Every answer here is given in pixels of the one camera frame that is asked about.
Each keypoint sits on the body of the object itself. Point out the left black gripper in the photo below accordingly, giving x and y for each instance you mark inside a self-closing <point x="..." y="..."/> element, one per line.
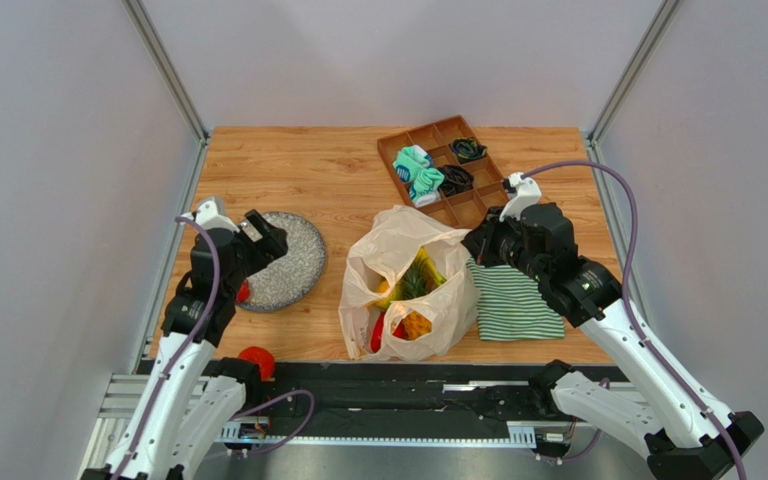
<point x="271" y="246"/>

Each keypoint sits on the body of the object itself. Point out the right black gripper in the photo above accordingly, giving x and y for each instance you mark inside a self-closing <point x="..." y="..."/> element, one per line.
<point x="490" y="238"/>

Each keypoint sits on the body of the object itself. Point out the yellow banana bunch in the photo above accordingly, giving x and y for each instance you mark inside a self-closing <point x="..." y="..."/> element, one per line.
<point x="428" y="270"/>

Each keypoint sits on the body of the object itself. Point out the small red orange fruit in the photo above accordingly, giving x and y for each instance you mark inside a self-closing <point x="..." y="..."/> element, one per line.
<point x="243" y="293"/>

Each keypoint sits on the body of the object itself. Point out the translucent beige plastic bag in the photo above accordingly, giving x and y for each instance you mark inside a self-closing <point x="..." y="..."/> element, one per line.
<point x="386" y="252"/>

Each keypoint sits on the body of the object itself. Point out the small pineapple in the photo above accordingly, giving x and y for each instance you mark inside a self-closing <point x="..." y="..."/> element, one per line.
<point x="413" y="285"/>

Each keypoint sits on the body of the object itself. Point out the yellow green mango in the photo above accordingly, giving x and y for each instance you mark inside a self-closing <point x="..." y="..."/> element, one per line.
<point x="391" y="293"/>

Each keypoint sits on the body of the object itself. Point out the red orange peach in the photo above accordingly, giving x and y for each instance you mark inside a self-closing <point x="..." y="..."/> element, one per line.
<point x="260" y="357"/>

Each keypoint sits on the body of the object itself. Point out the red bell pepper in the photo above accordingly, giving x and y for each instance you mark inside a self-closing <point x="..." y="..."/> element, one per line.
<point x="377" y="334"/>

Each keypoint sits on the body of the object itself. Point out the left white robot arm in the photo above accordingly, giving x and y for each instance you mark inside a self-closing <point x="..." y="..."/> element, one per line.
<point x="166" y="437"/>

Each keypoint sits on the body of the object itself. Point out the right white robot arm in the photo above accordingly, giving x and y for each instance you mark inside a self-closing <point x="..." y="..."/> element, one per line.
<point x="681" y="430"/>

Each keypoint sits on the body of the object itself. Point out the green striped cloth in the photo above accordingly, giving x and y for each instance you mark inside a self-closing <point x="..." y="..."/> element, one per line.
<point x="510" y="307"/>

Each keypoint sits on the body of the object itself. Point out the grey fruit plate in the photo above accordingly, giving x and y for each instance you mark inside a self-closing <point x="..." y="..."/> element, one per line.
<point x="291" y="277"/>

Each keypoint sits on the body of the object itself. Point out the black yellow sock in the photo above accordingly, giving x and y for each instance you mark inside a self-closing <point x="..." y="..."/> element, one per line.
<point x="467" y="150"/>

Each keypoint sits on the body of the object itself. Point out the mint green sock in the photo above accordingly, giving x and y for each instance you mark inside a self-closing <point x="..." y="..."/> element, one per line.
<point x="414" y="167"/>

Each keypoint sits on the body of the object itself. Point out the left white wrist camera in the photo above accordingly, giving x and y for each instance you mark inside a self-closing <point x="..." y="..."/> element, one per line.
<point x="211" y="214"/>

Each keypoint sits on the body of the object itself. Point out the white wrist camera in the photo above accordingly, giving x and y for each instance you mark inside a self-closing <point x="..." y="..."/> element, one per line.
<point x="522" y="191"/>
<point x="211" y="214"/>

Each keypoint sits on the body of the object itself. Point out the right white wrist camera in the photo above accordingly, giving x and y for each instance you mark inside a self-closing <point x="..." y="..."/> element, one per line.
<point x="522" y="191"/>

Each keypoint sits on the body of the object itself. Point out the left aluminium frame post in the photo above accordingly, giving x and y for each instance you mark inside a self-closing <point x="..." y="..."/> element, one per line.
<point x="151" y="38"/>

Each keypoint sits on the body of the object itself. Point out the aluminium frame post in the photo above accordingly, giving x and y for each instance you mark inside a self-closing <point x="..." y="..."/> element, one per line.
<point x="649" y="42"/>
<point x="151" y="38"/>

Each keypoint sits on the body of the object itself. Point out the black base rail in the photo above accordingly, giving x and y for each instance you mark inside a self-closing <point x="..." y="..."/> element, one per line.
<point x="402" y="404"/>

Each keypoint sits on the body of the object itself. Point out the right aluminium frame post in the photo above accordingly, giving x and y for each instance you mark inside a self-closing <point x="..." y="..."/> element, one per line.
<point x="649" y="42"/>

